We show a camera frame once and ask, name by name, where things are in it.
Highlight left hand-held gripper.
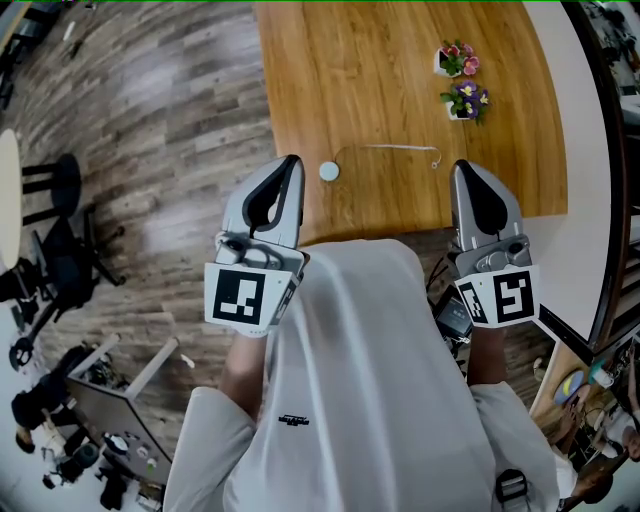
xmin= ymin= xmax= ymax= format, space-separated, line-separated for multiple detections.
xmin=202 ymin=154 xmax=307 ymax=340

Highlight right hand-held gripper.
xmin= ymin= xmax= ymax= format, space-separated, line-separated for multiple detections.
xmin=449 ymin=159 xmax=541 ymax=330

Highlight round white tape measure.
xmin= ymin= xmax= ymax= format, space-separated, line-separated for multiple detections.
xmin=318 ymin=143 xmax=444 ymax=183

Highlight person's right forearm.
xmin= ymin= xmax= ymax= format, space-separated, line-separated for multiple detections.
xmin=467 ymin=324 xmax=509 ymax=389

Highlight person's left forearm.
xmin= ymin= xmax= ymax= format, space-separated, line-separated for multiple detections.
xmin=218 ymin=332 xmax=271 ymax=426

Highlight black device with screen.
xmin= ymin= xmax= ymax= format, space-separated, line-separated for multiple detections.
xmin=432 ymin=292 xmax=474 ymax=339

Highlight purple flowers in white pot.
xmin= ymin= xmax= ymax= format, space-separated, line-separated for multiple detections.
xmin=439 ymin=80 xmax=492 ymax=125

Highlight pink flowers in white pot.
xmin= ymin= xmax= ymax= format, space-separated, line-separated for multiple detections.
xmin=433 ymin=40 xmax=481 ymax=79

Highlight wooden office table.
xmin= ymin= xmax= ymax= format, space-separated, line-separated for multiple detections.
xmin=253 ymin=0 xmax=570 ymax=249

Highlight cluttered wooden table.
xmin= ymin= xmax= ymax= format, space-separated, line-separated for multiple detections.
xmin=528 ymin=344 xmax=601 ymax=431

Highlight person's white shirt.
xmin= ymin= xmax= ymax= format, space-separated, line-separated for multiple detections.
xmin=162 ymin=238 xmax=576 ymax=512

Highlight blue plate with banana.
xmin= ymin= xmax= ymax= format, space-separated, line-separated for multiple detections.
xmin=553 ymin=369 xmax=586 ymax=409

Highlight teal and white cup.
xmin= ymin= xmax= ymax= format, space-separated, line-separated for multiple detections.
xmin=588 ymin=362 xmax=616 ymax=389

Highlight black office chair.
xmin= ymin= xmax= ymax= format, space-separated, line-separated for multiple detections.
xmin=0 ymin=199 xmax=129 ymax=321

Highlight round beige table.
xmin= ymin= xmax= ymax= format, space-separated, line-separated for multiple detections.
xmin=0 ymin=128 xmax=84 ymax=271

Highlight gray desk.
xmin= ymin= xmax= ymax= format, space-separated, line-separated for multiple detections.
xmin=64 ymin=335 xmax=181 ymax=486

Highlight black cable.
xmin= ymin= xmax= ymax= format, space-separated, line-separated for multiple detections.
xmin=425 ymin=254 xmax=454 ymax=296

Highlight black strap buckle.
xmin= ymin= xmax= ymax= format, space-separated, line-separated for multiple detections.
xmin=493 ymin=468 xmax=530 ymax=512

